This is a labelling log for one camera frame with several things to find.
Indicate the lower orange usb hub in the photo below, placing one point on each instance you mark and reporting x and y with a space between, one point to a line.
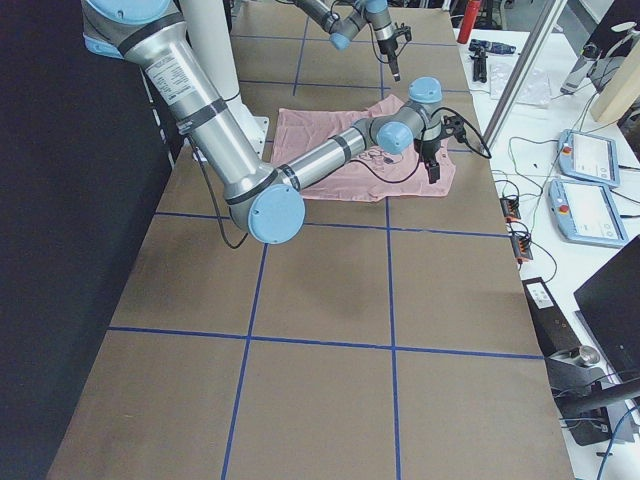
521 246

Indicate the blue teach pendant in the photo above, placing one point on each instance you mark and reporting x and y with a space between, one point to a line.
588 157
585 213

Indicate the upper orange usb hub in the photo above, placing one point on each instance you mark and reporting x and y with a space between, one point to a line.
510 208

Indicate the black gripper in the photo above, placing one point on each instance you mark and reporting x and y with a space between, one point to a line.
429 149
387 49

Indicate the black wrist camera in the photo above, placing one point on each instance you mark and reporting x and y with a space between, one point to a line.
402 31
454 126

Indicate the black monitor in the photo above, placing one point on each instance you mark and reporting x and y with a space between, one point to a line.
609 306

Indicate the pink printed t-shirt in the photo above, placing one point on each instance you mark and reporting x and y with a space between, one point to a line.
374 174

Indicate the upper blue teach pendant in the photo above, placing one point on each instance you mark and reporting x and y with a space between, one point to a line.
588 157

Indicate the lower blue teach pendant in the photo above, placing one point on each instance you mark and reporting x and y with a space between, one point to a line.
585 213

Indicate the blue folded umbrella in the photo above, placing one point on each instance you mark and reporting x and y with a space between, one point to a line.
492 47

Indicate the red water bottle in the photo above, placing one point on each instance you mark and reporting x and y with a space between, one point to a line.
468 21

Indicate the black folded tripod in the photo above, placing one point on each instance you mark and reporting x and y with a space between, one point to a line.
479 72

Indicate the aluminium frame post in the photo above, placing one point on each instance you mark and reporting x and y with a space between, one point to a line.
533 46

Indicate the orange usb hub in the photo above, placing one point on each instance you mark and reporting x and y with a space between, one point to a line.
510 208
521 246

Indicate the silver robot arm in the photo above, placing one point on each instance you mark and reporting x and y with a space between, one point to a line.
184 49
374 14

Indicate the black box with label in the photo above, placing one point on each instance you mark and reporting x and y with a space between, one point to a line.
553 331

